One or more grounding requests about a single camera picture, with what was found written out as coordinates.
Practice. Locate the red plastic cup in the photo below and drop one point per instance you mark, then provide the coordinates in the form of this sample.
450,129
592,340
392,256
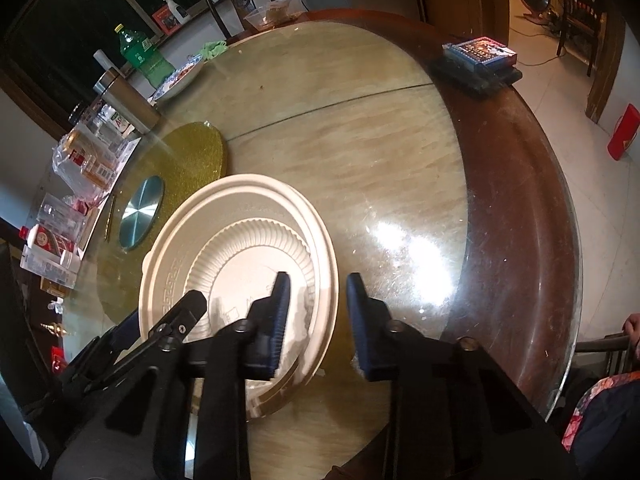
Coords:
59,359

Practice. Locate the white spray bottle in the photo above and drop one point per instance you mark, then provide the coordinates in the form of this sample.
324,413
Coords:
176,10

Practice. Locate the red plastic stool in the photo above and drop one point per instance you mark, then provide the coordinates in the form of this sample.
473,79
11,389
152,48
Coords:
625,132

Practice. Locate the steel thermos flask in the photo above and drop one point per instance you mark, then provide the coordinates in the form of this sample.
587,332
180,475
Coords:
125,100

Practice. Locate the glass pitcher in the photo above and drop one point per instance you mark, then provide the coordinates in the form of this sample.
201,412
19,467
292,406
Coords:
60,217

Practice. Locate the green plastic bottle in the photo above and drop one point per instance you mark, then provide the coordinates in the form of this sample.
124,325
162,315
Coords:
145,57

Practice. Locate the blue patterned plate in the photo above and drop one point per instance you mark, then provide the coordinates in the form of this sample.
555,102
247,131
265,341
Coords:
175,80

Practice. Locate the dark flat case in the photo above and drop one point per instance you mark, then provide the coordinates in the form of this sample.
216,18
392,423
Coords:
475,80

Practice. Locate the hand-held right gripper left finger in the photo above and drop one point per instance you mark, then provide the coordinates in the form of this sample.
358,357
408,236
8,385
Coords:
280,330

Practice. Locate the gold round mat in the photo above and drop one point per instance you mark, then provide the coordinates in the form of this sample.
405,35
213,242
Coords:
195,155

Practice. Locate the person's floral clothing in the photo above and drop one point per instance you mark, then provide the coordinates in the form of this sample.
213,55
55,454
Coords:
610,410

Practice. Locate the brown jar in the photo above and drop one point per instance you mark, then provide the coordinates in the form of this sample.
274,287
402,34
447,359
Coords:
55,287

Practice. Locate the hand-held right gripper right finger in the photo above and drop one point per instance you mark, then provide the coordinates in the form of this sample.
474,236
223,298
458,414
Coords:
362,340

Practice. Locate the green cloth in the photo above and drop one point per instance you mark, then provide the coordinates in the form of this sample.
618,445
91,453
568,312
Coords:
214,50

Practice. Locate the blue printed card box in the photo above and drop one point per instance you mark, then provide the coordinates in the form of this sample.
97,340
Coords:
482,52

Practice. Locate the gold pagoda ornament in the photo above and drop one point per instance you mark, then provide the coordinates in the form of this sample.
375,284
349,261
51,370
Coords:
54,330

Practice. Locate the dark window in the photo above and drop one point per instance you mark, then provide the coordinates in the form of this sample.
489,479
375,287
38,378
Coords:
60,20

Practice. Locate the gold pen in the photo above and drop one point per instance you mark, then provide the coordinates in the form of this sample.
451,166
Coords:
109,217

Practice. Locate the small water bottle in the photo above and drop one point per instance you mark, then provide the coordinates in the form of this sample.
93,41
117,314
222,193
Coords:
115,122

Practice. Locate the dark wooden chair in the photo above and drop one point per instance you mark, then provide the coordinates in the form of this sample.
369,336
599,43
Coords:
575,15

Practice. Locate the clear plastic container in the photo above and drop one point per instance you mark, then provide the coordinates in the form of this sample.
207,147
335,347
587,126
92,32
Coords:
272,12

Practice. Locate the metal turntable disc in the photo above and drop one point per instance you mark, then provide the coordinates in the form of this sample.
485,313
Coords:
141,212

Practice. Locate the white bottle red cap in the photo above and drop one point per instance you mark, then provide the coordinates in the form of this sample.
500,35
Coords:
47,252

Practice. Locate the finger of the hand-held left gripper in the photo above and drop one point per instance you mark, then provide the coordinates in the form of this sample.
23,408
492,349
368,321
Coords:
125,332
182,312

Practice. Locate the small red box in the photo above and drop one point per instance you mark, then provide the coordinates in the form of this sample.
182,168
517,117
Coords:
166,19

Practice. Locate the large cream ribbed bowl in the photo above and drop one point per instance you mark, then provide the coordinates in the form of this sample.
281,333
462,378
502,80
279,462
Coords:
170,240

